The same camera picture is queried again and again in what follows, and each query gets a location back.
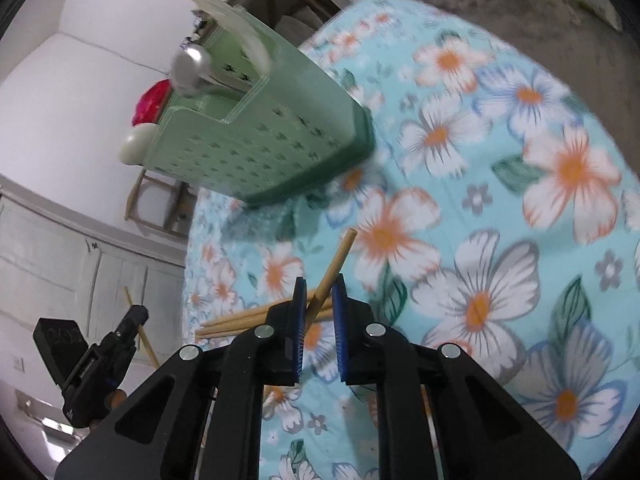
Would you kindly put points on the grey pillow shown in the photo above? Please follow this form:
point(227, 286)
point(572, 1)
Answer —
point(300, 27)

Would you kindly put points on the white rice paddle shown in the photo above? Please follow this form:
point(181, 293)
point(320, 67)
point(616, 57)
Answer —
point(240, 30)

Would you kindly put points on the floral light blue blanket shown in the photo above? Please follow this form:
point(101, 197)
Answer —
point(500, 160)

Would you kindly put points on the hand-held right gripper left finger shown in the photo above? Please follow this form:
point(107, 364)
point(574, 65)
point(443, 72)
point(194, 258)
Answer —
point(299, 330)

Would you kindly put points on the white panelled door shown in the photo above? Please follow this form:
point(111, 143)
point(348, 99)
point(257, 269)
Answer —
point(50, 260)

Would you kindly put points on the green perforated utensil holder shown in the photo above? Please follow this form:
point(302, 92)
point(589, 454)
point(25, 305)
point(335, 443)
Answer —
point(260, 150)

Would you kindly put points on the wooden chopstick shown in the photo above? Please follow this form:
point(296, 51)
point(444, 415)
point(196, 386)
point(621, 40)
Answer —
point(235, 319)
point(235, 326)
point(150, 347)
point(336, 265)
point(235, 313)

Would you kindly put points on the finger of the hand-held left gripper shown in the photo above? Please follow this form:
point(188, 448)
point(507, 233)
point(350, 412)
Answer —
point(131, 325)

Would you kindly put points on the white plastic ladle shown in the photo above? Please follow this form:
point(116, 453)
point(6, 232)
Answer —
point(135, 145)

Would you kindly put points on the red plastic bag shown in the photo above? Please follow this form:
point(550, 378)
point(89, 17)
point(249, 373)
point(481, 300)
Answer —
point(150, 102)

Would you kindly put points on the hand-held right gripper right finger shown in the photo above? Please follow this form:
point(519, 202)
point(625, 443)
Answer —
point(340, 330)

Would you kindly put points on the wall socket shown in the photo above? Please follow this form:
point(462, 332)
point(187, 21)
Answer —
point(17, 363)

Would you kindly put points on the metal spoon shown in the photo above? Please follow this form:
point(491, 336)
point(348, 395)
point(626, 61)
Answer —
point(187, 67)

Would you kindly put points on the wooden chair black seat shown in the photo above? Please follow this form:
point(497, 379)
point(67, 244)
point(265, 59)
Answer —
point(131, 200)

